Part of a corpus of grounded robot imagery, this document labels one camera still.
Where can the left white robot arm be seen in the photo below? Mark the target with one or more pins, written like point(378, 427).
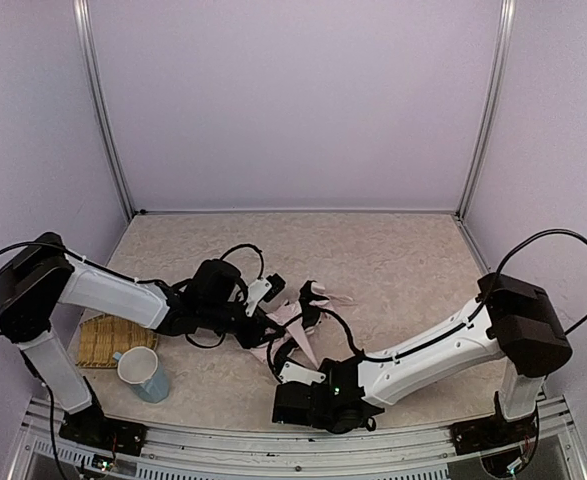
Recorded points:
point(44, 274)

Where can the aluminium front rail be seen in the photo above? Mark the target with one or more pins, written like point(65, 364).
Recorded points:
point(417, 452)

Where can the pink and black folding umbrella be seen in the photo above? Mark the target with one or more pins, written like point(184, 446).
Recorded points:
point(306, 307)

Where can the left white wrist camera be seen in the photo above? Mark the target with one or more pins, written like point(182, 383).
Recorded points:
point(263, 290)

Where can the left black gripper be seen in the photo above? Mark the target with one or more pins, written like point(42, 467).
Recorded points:
point(252, 335)

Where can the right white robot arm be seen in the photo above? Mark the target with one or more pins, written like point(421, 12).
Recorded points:
point(510, 319)

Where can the light blue plastic pitcher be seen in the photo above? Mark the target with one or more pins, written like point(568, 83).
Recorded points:
point(140, 369)

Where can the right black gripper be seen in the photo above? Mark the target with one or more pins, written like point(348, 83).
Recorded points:
point(295, 403)

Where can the woven bamboo tray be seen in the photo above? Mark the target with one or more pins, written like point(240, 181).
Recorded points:
point(102, 336)

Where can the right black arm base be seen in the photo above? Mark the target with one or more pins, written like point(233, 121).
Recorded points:
point(493, 431)

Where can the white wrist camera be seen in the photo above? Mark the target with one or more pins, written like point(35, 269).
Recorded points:
point(263, 290)
point(293, 372)

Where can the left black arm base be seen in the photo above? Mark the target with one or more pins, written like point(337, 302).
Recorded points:
point(91, 427)

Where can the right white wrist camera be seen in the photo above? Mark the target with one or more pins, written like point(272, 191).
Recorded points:
point(293, 372)

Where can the left aluminium frame post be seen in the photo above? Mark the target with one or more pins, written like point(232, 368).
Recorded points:
point(81, 9)

